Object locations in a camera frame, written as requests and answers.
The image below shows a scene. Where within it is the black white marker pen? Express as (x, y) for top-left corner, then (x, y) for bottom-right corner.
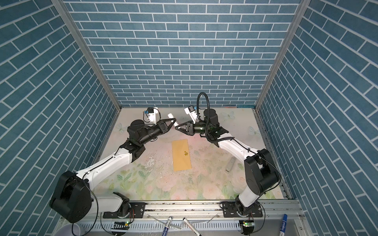
(183, 218), (201, 236)

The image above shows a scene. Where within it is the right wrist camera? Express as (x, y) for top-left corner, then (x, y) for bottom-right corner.
(184, 105), (198, 124)

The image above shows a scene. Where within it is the aluminium rail frame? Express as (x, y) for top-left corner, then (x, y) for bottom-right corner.
(51, 199), (314, 236)

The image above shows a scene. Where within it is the yellow envelope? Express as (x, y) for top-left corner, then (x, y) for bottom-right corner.
(172, 139), (192, 172)

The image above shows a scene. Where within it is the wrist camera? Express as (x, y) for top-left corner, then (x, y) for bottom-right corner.
(143, 107), (161, 124)
(184, 105), (198, 124)

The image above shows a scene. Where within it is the white bowl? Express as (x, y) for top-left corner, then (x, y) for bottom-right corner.
(54, 223), (85, 236)

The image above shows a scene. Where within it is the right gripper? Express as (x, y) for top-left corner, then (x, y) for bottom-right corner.
(177, 120), (212, 136)

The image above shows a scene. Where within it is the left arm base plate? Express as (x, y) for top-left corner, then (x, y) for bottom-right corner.
(102, 202), (146, 219)

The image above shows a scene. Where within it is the blue marker pen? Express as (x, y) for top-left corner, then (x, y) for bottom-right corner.
(161, 217), (172, 236)

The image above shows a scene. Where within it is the white glue stick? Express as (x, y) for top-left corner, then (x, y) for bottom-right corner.
(168, 113), (178, 127)

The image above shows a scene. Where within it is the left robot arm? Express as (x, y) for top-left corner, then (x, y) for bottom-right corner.
(49, 118), (176, 223)

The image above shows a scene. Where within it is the blue marker right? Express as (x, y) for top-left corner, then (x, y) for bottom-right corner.
(279, 214), (287, 236)

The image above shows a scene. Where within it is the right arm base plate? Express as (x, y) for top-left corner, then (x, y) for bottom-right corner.
(219, 201), (263, 218)

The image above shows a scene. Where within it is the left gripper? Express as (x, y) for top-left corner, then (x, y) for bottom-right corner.
(138, 118), (175, 147)

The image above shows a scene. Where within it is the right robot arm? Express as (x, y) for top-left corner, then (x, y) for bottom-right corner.
(175, 92), (282, 216)

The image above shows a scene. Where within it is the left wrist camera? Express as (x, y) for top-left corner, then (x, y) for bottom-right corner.
(143, 107), (161, 124)

